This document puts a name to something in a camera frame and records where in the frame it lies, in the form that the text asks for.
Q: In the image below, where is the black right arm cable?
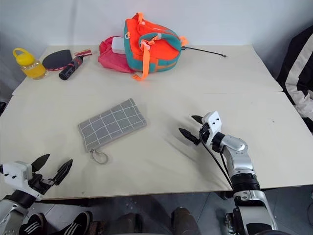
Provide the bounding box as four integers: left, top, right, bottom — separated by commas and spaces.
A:
200, 133, 236, 194

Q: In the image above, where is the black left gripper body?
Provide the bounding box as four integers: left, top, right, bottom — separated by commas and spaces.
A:
27, 172, 57, 196

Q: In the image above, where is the white rectangular box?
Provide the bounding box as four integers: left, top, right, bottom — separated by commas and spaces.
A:
111, 36, 127, 55

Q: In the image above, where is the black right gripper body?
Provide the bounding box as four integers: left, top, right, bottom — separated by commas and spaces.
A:
199, 123, 213, 147

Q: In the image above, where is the yellow-capped bottle of orange drink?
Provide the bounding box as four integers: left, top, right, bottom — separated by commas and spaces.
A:
12, 47, 48, 81

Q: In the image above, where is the black and white jacket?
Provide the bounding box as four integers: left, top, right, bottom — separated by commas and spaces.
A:
275, 25, 313, 136

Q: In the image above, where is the black table tennis paddle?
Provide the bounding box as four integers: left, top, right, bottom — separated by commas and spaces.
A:
42, 48, 93, 72

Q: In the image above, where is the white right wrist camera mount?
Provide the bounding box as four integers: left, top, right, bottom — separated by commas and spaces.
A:
201, 111, 224, 143

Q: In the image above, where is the thin black cable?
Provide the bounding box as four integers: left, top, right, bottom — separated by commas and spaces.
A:
182, 46, 228, 59

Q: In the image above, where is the black cylindrical flashlight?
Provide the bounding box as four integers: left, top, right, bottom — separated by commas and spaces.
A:
58, 55, 85, 81

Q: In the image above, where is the pink fabric bag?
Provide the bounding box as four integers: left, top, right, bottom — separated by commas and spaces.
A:
97, 35, 134, 74

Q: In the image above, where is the orange and teal backpack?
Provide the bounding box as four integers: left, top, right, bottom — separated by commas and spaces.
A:
123, 12, 189, 83

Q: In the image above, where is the black shoe with white stripes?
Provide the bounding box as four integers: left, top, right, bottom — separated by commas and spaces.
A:
19, 212, 47, 235
54, 211, 93, 235

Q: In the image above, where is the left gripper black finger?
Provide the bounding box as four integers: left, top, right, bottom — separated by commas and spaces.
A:
54, 159, 74, 186
31, 153, 51, 175

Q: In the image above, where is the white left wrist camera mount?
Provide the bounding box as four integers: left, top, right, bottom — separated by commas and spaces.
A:
0, 161, 43, 199

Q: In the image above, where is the grey checked zip pouch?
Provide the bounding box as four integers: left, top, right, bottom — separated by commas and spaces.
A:
78, 98, 149, 165

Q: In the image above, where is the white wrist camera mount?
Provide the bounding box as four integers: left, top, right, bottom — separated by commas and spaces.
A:
0, 161, 43, 199
201, 111, 224, 143

